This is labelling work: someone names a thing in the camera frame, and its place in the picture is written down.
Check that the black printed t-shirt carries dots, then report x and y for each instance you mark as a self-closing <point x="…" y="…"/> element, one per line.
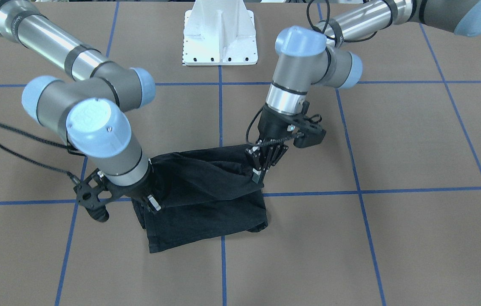
<point x="201" y="194"/>

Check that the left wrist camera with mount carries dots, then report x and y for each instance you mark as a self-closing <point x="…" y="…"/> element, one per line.
<point x="309" y="131"/>

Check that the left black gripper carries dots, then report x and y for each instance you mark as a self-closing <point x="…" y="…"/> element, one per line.
<point x="271" y="126"/>

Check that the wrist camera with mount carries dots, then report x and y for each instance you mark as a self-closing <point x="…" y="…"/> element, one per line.
<point x="93" y="194"/>
<point x="309" y="131"/>

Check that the white camera mast with base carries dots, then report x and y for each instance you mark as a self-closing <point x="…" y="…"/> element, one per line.
<point x="219" y="32"/>

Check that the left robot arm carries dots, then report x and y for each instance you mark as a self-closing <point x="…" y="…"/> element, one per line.
<point x="317" y="56"/>

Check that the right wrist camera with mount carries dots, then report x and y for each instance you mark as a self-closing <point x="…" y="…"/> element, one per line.
<point x="93" y="194"/>

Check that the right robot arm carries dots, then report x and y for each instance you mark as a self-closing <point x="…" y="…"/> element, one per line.
<point x="88" y="114"/>

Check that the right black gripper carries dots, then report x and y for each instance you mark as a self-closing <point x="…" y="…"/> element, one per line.
<point x="138" y="193"/>

